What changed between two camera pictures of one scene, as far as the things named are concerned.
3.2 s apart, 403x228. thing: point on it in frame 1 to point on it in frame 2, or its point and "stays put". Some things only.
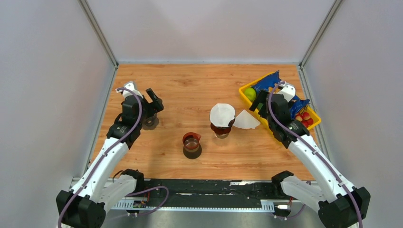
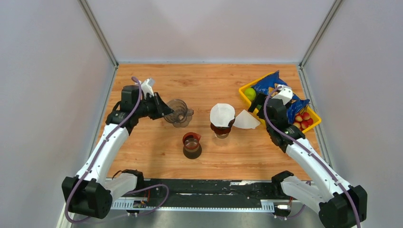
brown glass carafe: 192,148 stays put
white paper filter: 221,114 stays put
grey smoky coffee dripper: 150,123 to 181,116
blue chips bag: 295,106 stays put
